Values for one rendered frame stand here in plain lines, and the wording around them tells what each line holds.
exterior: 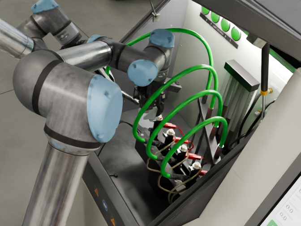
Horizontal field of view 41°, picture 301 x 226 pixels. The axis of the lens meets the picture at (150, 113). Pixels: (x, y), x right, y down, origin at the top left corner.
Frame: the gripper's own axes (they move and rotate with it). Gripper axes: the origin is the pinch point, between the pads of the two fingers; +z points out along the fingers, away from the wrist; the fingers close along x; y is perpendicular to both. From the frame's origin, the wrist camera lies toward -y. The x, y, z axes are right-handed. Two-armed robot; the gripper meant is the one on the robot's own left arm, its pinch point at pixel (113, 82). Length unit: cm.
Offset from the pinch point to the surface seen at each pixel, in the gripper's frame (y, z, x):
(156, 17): -19.9, -4.6, -26.2
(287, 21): -58, 13, 1
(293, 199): -37, 37, 46
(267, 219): -28, 42, 44
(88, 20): 84, 11, -251
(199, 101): -18.4, 28.2, -11.1
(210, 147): -17.4, 34.4, 11.3
